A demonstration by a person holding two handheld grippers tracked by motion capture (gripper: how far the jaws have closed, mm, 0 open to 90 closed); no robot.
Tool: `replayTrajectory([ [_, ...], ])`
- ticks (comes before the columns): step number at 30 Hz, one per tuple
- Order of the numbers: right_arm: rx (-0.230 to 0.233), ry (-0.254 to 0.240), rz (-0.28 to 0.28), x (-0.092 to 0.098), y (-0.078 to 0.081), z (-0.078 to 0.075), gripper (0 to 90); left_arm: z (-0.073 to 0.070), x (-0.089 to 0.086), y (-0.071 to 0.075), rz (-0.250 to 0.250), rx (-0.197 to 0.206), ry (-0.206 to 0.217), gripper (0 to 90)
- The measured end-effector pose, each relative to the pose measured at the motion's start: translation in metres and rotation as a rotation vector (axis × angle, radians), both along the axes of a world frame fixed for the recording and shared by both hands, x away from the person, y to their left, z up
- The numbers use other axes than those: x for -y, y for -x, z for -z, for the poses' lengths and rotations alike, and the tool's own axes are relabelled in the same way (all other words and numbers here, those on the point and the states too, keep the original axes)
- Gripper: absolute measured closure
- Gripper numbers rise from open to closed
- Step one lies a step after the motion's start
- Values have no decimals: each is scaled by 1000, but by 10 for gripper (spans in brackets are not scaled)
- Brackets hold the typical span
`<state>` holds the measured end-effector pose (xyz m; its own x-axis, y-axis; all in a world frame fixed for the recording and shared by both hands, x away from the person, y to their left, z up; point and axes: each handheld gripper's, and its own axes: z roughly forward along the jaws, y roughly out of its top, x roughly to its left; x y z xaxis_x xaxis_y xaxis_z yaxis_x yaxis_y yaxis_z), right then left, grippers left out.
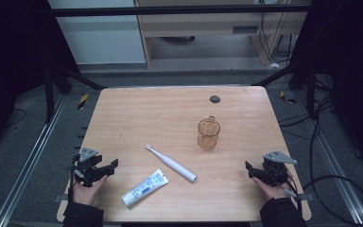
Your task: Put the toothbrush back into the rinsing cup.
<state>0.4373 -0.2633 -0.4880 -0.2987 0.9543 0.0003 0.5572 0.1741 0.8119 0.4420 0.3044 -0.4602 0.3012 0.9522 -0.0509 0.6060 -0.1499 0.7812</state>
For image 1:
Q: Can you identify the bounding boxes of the thin black floor cables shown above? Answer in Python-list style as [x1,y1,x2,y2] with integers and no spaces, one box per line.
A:
[278,112,316,140]

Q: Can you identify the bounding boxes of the thick black looped floor cable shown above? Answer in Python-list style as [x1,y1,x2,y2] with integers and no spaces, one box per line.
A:
[302,97,363,227]

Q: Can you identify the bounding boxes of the amber transparent cup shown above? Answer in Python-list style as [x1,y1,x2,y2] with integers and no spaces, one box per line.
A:
[197,115,221,151]

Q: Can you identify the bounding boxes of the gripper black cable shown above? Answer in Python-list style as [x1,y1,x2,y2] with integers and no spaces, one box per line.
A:
[67,153,78,203]
[280,174,304,218]

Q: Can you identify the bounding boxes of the aluminium floor rail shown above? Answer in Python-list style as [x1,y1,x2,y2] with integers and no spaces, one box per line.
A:
[0,94,68,227]
[292,91,363,226]

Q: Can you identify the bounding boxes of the dark curtain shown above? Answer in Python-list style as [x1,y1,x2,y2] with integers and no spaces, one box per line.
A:
[291,0,363,176]
[0,0,80,155]

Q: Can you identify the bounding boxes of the thin black floor cable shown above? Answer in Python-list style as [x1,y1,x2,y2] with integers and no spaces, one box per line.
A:
[5,108,26,128]

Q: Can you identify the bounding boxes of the hanging black desk cables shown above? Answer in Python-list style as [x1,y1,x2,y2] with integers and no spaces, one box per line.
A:
[258,12,295,64]

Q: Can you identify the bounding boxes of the person's left hand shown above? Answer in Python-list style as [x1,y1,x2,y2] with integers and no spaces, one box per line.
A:
[72,174,109,207]

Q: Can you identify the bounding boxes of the light wooden desk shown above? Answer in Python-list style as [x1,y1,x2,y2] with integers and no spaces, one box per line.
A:
[135,0,311,69]

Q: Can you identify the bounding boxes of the yellow black striped tape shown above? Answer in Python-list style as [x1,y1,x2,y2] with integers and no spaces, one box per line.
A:
[279,90,297,105]
[77,93,90,111]

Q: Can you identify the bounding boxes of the white cabinet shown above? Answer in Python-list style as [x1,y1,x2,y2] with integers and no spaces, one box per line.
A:
[47,0,147,65]

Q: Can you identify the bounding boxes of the white toothpaste tube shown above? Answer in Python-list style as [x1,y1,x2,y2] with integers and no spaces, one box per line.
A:
[121,168,170,208]

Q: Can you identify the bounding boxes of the person's right hand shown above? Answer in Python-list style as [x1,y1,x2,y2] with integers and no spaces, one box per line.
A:
[252,169,295,201]

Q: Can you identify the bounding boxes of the black horizontal bar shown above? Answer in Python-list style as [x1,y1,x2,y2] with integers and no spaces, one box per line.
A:
[48,4,313,18]

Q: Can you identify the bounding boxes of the white electric toothbrush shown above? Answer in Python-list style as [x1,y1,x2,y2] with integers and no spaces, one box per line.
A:
[145,143,198,183]

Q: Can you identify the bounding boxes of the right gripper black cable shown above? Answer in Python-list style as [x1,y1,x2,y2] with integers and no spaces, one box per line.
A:
[280,174,304,218]

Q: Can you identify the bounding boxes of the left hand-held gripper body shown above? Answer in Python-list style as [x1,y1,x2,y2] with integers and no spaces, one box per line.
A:
[72,147,104,187]

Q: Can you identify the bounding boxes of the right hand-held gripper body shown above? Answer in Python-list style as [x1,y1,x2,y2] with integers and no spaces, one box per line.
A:
[258,149,298,187]

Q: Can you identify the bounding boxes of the black metal stand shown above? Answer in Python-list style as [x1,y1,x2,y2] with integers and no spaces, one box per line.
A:
[252,60,317,120]
[43,61,107,124]

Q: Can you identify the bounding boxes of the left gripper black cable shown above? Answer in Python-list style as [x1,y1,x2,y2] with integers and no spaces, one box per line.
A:
[67,153,78,203]

